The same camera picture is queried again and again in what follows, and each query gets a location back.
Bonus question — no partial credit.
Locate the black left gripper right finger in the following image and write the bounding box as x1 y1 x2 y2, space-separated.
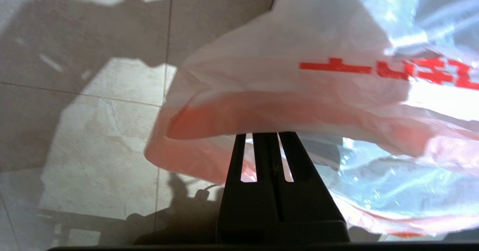
268 131 351 244

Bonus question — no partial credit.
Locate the translucent white trash bag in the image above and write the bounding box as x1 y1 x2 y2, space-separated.
144 0 479 240

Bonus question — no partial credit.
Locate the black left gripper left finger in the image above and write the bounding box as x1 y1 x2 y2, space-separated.
216 133 279 244

